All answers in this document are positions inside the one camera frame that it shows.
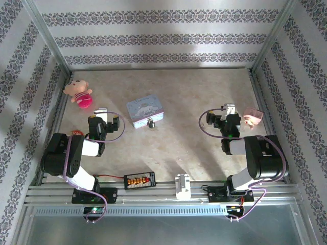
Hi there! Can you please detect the aluminium rear rail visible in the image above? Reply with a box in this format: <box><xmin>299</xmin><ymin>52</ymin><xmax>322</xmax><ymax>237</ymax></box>
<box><xmin>70</xmin><ymin>66</ymin><xmax>252</xmax><ymax>71</ymax></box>

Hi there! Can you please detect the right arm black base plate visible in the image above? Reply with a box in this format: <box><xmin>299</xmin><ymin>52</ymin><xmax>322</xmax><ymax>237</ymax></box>
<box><xmin>208</xmin><ymin>187</ymin><xmax>254</xmax><ymax>204</ymax></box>

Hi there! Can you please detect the thin red wire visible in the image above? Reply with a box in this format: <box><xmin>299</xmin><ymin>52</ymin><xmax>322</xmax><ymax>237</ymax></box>
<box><xmin>92</xmin><ymin>174</ymin><xmax>126</xmax><ymax>180</ymax></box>

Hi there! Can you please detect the black voltage display module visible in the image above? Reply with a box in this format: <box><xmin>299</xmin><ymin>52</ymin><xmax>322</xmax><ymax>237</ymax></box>
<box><xmin>124</xmin><ymin>171</ymin><xmax>156</xmax><ymax>191</ymax></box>

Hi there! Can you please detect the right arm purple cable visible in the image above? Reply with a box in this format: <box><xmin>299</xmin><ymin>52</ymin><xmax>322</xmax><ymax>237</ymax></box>
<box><xmin>198</xmin><ymin>108</ymin><xmax>287</xmax><ymax>222</ymax></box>

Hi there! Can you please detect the aluminium frame post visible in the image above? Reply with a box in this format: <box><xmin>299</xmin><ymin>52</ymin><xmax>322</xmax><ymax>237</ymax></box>
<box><xmin>21</xmin><ymin>0</ymin><xmax>72</xmax><ymax>77</ymax></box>
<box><xmin>249</xmin><ymin>0</ymin><xmax>299</xmax><ymax>75</ymax></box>

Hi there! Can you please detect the white plastic bracket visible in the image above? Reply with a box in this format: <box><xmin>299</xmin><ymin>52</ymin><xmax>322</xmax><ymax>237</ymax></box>
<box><xmin>174</xmin><ymin>173</ymin><xmax>192</xmax><ymax>201</ymax></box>

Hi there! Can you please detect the small pink toy figure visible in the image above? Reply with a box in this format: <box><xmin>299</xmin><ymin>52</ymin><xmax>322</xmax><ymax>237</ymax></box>
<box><xmin>242</xmin><ymin>107</ymin><xmax>264</xmax><ymax>130</ymax></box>

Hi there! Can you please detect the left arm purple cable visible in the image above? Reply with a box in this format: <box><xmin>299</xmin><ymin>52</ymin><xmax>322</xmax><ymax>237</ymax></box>
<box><xmin>62</xmin><ymin>111</ymin><xmax>126</xmax><ymax>224</ymax></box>

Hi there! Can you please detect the black wire bundle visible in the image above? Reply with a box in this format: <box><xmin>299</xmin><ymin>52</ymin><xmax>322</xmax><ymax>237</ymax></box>
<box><xmin>201</xmin><ymin>185</ymin><xmax>226</xmax><ymax>195</ymax></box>

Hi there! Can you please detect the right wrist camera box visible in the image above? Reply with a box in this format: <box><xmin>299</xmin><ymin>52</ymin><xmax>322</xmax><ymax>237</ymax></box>
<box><xmin>221</xmin><ymin>103</ymin><xmax>236</xmax><ymax>121</ymax></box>

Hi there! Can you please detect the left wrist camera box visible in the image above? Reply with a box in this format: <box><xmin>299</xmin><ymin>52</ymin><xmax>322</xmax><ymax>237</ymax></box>
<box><xmin>93</xmin><ymin>108</ymin><xmax>113</xmax><ymax>123</ymax></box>

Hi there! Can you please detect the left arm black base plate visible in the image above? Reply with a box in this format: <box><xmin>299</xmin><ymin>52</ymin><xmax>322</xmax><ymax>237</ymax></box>
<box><xmin>71</xmin><ymin>187</ymin><xmax>119</xmax><ymax>205</ymax></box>

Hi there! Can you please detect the pink plush doll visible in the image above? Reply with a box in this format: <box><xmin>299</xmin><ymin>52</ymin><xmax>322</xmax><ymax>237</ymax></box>
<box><xmin>63</xmin><ymin>79</ymin><xmax>94</xmax><ymax>110</ymax></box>

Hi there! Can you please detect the aluminium side rail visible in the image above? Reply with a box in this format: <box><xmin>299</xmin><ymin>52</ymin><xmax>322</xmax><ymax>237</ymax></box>
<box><xmin>247</xmin><ymin>68</ymin><xmax>292</xmax><ymax>183</ymax></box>
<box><xmin>35</xmin><ymin>71</ymin><xmax>75</xmax><ymax>184</ymax></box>

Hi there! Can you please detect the pastel cartoon tin box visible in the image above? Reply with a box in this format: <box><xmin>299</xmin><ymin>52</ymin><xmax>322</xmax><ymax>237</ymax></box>
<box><xmin>126</xmin><ymin>93</ymin><xmax>166</xmax><ymax>130</ymax></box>

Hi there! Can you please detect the grey metal sheet panel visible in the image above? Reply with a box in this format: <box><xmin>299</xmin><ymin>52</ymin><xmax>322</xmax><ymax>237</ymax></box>
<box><xmin>15</xmin><ymin>214</ymin><xmax>312</xmax><ymax>245</ymax></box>

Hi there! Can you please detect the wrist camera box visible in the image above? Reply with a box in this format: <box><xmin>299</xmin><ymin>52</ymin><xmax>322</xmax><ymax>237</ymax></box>
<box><xmin>93</xmin><ymin>108</ymin><xmax>113</xmax><ymax>123</ymax></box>
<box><xmin>221</xmin><ymin>103</ymin><xmax>236</xmax><ymax>121</ymax></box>

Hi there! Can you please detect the aluminium front rail beam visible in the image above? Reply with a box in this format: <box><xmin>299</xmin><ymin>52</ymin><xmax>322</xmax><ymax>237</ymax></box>
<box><xmin>24</xmin><ymin>180</ymin><xmax>305</xmax><ymax>206</ymax></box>

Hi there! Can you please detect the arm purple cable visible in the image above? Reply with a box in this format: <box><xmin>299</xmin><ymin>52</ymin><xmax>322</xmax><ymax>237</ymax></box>
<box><xmin>198</xmin><ymin>108</ymin><xmax>287</xmax><ymax>222</ymax></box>
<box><xmin>62</xmin><ymin>111</ymin><xmax>126</xmax><ymax>224</ymax></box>

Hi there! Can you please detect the grey slotted cable duct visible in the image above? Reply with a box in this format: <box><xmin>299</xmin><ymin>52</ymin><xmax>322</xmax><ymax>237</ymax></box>
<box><xmin>33</xmin><ymin>205</ymin><xmax>298</xmax><ymax>217</ymax></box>

